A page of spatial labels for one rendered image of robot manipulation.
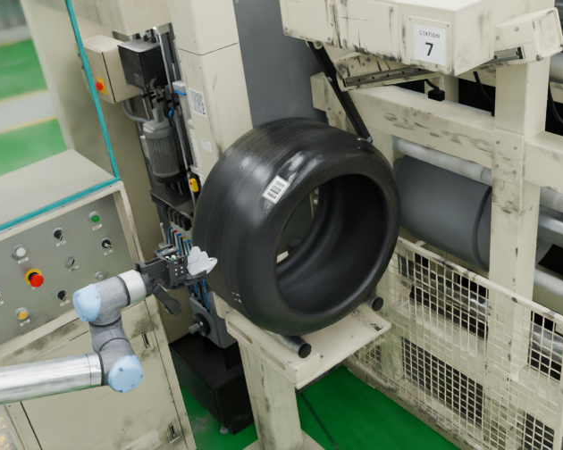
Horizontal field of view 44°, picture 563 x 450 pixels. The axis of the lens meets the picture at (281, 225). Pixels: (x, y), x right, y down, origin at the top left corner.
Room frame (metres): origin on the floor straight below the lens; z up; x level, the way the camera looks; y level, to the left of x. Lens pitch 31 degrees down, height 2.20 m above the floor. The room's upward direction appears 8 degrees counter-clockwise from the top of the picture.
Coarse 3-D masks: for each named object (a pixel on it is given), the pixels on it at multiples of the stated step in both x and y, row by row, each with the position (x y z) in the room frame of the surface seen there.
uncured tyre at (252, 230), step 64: (256, 128) 1.72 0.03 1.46; (320, 128) 1.68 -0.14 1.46; (256, 192) 1.48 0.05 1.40; (320, 192) 1.89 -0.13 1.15; (384, 192) 1.64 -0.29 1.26; (256, 256) 1.41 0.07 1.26; (320, 256) 1.82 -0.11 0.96; (384, 256) 1.63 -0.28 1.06; (256, 320) 1.43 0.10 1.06; (320, 320) 1.49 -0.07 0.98
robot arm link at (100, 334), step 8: (120, 320) 1.30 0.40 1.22; (96, 328) 1.27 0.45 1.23; (104, 328) 1.27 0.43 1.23; (112, 328) 1.27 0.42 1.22; (120, 328) 1.29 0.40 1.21; (96, 336) 1.27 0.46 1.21; (104, 336) 1.25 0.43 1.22; (112, 336) 1.25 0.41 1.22; (120, 336) 1.25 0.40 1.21; (96, 344) 1.25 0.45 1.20
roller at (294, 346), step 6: (276, 336) 1.54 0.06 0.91; (282, 336) 1.52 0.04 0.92; (288, 336) 1.51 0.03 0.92; (294, 336) 1.51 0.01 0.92; (282, 342) 1.51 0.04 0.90; (288, 342) 1.50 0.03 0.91; (294, 342) 1.48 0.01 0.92; (300, 342) 1.48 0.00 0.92; (306, 342) 1.48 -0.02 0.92; (294, 348) 1.47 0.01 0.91; (300, 348) 1.46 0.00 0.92; (306, 348) 1.46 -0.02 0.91; (300, 354) 1.45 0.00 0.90; (306, 354) 1.46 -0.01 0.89
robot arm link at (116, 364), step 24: (48, 360) 1.15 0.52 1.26; (72, 360) 1.15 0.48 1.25; (96, 360) 1.16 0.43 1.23; (120, 360) 1.16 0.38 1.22; (0, 384) 1.07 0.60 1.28; (24, 384) 1.08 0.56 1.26; (48, 384) 1.10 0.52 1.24; (72, 384) 1.11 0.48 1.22; (96, 384) 1.13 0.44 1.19; (120, 384) 1.13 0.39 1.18
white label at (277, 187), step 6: (276, 180) 1.49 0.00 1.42; (282, 180) 1.48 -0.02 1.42; (270, 186) 1.48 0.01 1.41; (276, 186) 1.48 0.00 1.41; (282, 186) 1.47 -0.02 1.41; (288, 186) 1.47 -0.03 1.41; (270, 192) 1.47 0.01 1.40; (276, 192) 1.46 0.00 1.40; (282, 192) 1.46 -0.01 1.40; (270, 198) 1.46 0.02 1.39; (276, 198) 1.45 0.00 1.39
